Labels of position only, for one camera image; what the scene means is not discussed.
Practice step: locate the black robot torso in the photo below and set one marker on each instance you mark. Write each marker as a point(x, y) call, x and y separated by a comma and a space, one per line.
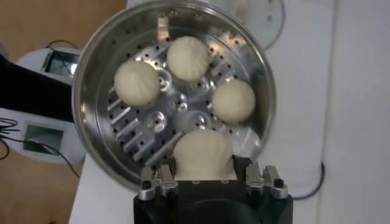
point(30, 91)

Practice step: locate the round glass pot lid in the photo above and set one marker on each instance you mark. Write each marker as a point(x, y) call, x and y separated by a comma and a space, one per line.
point(262, 18)

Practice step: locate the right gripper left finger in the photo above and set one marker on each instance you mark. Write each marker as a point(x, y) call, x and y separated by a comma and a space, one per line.
point(155, 184)

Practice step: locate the stainless steel steamer basket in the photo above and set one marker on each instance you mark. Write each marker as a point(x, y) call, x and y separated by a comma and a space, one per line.
point(100, 45)

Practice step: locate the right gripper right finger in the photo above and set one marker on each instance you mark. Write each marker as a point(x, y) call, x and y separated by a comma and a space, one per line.
point(265, 182)

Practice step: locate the white steamed baozi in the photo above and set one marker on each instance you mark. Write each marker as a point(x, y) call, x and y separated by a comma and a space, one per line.
point(188, 58)
point(137, 83)
point(233, 100)
point(202, 152)

